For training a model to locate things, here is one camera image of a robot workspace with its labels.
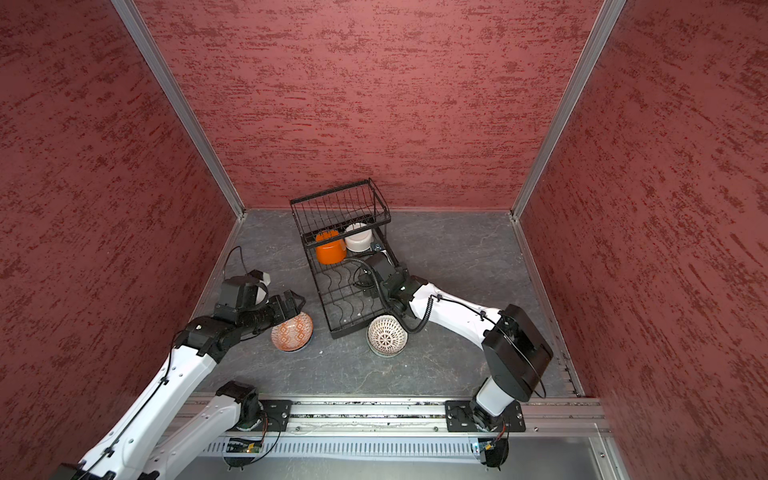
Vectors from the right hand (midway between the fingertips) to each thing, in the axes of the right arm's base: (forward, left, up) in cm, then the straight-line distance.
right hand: (380, 278), depth 86 cm
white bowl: (+20, +7, -6) cm, 22 cm away
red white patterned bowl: (-11, -1, -6) cm, 12 cm away
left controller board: (-38, +35, -15) cm, 54 cm away
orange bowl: (+15, +17, -6) cm, 23 cm away
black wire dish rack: (+18, +13, +2) cm, 23 cm away
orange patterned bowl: (-12, +26, -10) cm, 30 cm away
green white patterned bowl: (-16, -2, -9) cm, 18 cm away
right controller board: (-41, -28, -15) cm, 52 cm away
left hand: (-11, +23, +1) cm, 26 cm away
